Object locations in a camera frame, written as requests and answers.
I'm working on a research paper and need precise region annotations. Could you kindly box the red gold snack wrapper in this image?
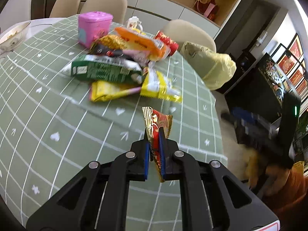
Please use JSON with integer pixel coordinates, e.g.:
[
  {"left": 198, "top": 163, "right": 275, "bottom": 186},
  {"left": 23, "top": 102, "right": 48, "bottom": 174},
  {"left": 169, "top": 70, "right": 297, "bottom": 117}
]
[{"left": 142, "top": 106, "right": 173, "bottom": 182}]

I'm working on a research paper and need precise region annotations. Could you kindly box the yellow white snack wrapper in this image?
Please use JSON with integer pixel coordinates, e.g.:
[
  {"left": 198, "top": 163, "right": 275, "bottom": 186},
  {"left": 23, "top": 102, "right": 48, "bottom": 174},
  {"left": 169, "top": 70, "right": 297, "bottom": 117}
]
[{"left": 140, "top": 67, "right": 182, "bottom": 103}]

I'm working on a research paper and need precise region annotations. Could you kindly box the green snack bag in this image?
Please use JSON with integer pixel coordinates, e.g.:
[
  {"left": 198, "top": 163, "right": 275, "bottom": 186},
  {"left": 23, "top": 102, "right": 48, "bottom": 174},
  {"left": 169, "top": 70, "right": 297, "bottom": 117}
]
[{"left": 61, "top": 54, "right": 144, "bottom": 85}]

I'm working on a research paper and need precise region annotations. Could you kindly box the orange clear snack bag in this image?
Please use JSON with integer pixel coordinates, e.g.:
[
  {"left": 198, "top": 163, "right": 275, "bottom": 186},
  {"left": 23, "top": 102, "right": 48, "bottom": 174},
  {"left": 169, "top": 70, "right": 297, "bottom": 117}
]
[{"left": 115, "top": 27, "right": 171, "bottom": 62}]

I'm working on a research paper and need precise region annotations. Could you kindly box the gold black snack bag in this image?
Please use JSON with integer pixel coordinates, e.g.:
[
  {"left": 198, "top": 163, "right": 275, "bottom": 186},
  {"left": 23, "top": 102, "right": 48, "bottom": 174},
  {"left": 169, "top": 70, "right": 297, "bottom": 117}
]
[{"left": 88, "top": 34, "right": 128, "bottom": 55}]

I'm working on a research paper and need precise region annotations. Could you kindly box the right forearm orange sleeve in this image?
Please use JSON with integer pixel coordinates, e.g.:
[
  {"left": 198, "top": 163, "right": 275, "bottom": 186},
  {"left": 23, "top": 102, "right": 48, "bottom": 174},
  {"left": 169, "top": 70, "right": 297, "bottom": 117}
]
[{"left": 262, "top": 168, "right": 307, "bottom": 230}]

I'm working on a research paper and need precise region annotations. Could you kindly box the yellow bagged trash bin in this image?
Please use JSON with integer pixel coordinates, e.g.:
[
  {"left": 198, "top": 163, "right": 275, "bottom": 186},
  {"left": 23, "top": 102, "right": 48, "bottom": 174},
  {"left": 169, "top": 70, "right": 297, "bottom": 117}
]
[{"left": 180, "top": 42, "right": 236, "bottom": 90}]

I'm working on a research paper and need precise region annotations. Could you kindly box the right hand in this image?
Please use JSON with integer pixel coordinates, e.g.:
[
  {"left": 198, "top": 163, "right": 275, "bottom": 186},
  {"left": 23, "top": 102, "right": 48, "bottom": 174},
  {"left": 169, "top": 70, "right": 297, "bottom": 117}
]
[{"left": 246, "top": 149, "right": 291, "bottom": 196}]

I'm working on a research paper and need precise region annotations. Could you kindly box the green checked tablecloth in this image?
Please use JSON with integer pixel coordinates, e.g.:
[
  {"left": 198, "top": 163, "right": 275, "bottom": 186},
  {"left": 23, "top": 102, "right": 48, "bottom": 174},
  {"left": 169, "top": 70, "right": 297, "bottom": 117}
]
[{"left": 1, "top": 16, "right": 228, "bottom": 225}]

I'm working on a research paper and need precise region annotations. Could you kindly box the red paper cup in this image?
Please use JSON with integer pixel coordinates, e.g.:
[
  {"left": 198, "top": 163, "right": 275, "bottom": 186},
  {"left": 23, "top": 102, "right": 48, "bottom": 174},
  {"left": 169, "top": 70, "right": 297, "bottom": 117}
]
[{"left": 155, "top": 31, "right": 178, "bottom": 56}]

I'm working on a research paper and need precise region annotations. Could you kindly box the beige chair near bin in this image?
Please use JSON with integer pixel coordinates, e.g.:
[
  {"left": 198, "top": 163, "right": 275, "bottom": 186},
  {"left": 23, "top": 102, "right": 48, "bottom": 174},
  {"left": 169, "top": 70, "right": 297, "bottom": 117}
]
[{"left": 161, "top": 19, "right": 216, "bottom": 52}]

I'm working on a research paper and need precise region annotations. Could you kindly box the red gift bag decoration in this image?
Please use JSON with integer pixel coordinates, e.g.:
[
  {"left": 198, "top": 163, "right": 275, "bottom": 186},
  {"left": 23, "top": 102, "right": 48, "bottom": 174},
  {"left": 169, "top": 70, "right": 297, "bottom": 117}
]
[{"left": 193, "top": 0, "right": 219, "bottom": 21}]

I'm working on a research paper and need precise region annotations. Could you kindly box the pink tin box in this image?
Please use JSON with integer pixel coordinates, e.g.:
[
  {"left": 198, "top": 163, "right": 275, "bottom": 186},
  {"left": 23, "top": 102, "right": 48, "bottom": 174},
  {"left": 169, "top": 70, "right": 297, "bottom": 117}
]
[{"left": 78, "top": 11, "right": 113, "bottom": 49}]

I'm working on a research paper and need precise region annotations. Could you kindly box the white yellow toy holder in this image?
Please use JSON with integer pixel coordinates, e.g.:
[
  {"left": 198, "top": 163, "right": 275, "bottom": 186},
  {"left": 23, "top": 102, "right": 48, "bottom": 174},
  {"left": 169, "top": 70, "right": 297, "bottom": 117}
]
[{"left": 126, "top": 16, "right": 143, "bottom": 33}]

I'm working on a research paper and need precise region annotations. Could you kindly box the glass bowl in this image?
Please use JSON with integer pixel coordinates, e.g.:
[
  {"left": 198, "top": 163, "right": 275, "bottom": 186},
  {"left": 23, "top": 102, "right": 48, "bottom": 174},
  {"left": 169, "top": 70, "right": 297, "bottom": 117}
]
[{"left": 0, "top": 21, "right": 31, "bottom": 54}]

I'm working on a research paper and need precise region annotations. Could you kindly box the beige chair middle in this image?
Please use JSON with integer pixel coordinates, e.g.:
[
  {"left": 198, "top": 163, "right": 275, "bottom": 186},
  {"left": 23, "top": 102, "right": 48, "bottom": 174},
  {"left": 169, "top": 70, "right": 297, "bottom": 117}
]
[{"left": 80, "top": 0, "right": 128, "bottom": 24}]

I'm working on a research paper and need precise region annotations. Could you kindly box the beige chair far left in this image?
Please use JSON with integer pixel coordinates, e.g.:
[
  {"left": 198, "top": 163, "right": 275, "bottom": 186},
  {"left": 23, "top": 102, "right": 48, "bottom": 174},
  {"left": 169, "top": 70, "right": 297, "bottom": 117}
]
[{"left": 50, "top": 0, "right": 81, "bottom": 18}]

